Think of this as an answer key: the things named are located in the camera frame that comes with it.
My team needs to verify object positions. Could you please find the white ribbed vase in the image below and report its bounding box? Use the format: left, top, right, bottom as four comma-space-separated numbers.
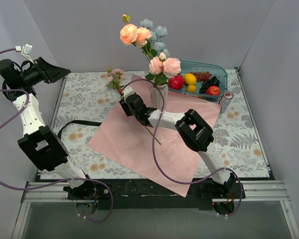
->
150, 84, 168, 110

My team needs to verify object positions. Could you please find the pink flower stem with bud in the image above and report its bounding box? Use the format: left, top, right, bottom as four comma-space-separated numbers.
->
106, 67, 162, 145

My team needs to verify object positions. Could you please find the white pink flower stem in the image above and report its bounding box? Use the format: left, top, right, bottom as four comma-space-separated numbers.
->
145, 52, 181, 86

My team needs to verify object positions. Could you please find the black ribbon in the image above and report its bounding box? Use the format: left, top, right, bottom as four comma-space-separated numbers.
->
57, 119, 102, 139

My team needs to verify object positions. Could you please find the purple pink wrapping paper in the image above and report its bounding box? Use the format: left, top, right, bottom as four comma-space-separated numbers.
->
86, 73, 221, 199

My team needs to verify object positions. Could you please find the peach flower stem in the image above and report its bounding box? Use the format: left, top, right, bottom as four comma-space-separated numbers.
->
120, 14, 154, 61

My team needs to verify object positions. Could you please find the blue flower stem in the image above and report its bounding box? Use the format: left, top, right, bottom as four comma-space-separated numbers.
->
140, 18, 170, 58

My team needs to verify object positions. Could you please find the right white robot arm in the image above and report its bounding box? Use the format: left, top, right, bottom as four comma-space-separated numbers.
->
120, 92, 243, 199

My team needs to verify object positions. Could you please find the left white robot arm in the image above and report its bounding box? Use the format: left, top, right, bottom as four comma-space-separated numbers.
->
0, 57, 96, 199

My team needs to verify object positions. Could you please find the floral tablecloth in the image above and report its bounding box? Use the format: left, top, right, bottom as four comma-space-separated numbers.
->
52, 69, 270, 179

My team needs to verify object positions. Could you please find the red dragon fruit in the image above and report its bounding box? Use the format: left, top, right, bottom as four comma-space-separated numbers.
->
168, 75, 184, 90

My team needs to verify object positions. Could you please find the small yellow lemon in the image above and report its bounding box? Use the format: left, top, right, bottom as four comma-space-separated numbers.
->
186, 85, 196, 93

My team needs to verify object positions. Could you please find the red grapes bunch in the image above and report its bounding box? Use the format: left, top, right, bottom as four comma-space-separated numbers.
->
192, 71, 212, 82

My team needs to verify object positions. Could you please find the red apple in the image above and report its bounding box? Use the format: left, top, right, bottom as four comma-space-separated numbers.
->
206, 86, 221, 96

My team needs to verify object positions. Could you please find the black grapes bunch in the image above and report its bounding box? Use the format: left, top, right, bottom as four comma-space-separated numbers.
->
199, 76, 220, 94

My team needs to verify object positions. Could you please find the silver drink can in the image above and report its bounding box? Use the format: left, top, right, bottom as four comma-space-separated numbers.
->
219, 91, 233, 113

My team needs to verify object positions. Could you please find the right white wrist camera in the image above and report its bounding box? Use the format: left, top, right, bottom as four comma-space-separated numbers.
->
120, 86, 135, 101

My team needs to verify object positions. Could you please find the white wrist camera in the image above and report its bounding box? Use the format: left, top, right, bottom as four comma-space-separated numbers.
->
14, 43, 35, 64
120, 86, 135, 101

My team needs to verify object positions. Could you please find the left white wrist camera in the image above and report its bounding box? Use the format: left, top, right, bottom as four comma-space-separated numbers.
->
14, 43, 35, 64

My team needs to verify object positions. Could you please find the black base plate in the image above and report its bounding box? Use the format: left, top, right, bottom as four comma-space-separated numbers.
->
63, 179, 246, 212

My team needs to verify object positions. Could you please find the aluminium frame rail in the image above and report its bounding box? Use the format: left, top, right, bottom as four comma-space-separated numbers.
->
13, 178, 299, 239

